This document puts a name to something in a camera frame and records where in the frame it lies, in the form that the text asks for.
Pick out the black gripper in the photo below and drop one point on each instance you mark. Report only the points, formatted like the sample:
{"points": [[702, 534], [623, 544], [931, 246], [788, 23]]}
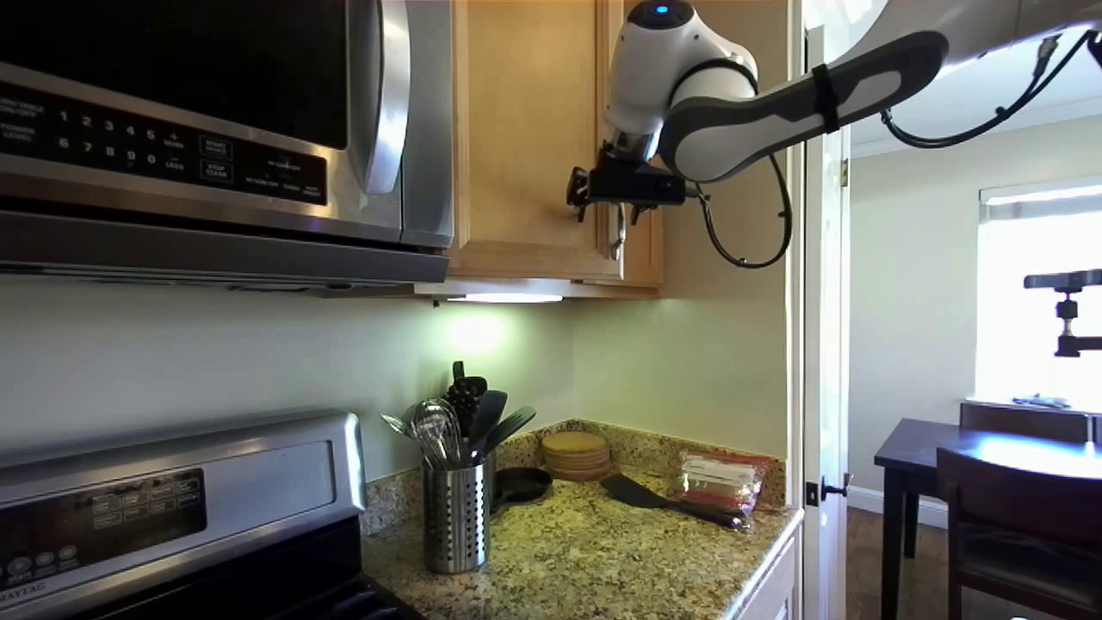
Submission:
{"points": [[639, 184]]}

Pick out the dark wooden chair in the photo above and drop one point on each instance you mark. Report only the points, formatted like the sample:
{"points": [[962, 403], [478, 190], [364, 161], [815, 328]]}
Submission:
{"points": [[1022, 518], [1022, 421]]}

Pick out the under-cabinet light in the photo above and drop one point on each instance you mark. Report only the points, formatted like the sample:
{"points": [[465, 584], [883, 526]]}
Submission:
{"points": [[505, 292]]}

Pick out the black plastic spoon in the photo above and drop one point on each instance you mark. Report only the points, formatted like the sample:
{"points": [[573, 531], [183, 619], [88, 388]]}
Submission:
{"points": [[462, 388]]}

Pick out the black slotted turner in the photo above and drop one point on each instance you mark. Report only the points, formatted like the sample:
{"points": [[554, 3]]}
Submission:
{"points": [[486, 413]]}

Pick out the black thin spatula utensil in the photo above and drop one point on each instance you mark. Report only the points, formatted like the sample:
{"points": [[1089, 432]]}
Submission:
{"points": [[507, 432]]}

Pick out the metal ladle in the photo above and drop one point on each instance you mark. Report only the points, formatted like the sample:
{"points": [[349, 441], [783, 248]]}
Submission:
{"points": [[434, 436]]}

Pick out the white door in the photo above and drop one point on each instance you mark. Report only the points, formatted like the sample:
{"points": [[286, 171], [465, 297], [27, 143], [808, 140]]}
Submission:
{"points": [[826, 367]]}

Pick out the small black dish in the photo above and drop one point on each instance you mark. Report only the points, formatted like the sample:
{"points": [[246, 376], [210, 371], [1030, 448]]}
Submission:
{"points": [[524, 483]]}

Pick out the black flat spatula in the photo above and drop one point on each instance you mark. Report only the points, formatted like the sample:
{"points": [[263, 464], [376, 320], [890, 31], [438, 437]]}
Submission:
{"points": [[643, 495]]}

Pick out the metal serving spoon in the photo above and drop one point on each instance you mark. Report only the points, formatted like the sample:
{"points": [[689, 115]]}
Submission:
{"points": [[398, 425]]}

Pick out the clear plastic food bag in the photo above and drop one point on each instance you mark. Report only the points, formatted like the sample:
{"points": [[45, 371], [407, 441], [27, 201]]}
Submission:
{"points": [[722, 483]]}

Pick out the steel utensil holder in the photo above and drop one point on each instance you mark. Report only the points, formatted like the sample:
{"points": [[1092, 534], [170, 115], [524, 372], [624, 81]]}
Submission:
{"points": [[455, 518]]}

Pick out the black door lever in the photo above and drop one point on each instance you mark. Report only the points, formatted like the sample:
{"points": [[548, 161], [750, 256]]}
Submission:
{"points": [[828, 489]]}

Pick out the dark wooden table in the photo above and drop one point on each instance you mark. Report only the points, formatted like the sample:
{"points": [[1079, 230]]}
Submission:
{"points": [[919, 448]]}

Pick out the white base cabinet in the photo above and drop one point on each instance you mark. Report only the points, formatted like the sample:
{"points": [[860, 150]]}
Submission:
{"points": [[776, 579]]}

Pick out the white window blind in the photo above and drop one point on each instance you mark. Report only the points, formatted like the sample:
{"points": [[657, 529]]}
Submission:
{"points": [[1037, 201]]}

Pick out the stainless steel microwave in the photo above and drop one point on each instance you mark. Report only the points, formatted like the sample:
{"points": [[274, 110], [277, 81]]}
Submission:
{"points": [[175, 69]]}

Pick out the stainless steel stove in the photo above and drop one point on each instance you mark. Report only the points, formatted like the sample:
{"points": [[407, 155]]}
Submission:
{"points": [[175, 505]]}

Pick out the wooden wall cabinet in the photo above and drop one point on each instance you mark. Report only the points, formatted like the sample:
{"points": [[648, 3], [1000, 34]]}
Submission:
{"points": [[645, 246]]}

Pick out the black camera on stand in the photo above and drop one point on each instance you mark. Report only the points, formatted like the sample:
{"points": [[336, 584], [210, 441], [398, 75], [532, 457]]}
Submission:
{"points": [[1069, 280]]}

